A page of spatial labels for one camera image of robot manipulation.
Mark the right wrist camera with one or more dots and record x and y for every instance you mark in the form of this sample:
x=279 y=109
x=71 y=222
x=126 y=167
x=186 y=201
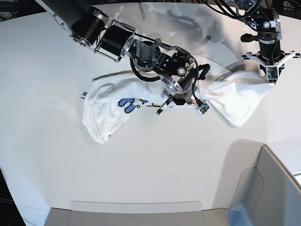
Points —
x=203 y=108

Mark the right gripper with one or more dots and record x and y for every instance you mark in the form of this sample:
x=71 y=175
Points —
x=182 y=100

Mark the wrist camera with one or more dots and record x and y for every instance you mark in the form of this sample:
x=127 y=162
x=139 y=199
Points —
x=272 y=72
x=203 y=108

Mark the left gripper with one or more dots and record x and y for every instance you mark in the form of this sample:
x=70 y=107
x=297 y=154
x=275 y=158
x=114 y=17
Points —
x=271 y=54

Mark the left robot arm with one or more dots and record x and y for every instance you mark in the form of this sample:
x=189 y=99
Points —
x=264 y=21

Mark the grey box at right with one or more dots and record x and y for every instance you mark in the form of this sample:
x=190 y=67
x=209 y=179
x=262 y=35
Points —
x=266 y=195

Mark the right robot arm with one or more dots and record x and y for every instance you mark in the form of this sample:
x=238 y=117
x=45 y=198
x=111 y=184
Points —
x=151 y=60

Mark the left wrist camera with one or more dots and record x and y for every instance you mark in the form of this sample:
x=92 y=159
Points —
x=272 y=72

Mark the white printed t-shirt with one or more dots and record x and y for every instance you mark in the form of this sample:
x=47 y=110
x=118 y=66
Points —
x=113 y=98

